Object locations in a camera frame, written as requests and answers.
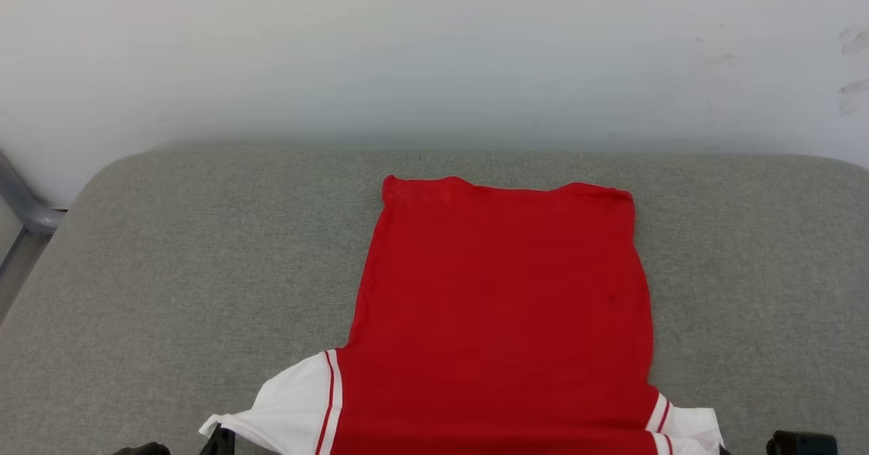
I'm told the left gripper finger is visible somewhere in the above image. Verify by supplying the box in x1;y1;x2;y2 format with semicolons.
199;426;236;455

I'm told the red and white garment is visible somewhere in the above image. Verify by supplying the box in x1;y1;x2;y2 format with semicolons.
199;175;725;455

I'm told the grey fabric sofa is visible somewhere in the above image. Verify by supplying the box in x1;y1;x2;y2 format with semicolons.
0;144;869;455

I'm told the grey metal pipe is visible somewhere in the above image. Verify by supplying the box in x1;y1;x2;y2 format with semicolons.
0;151;67;236

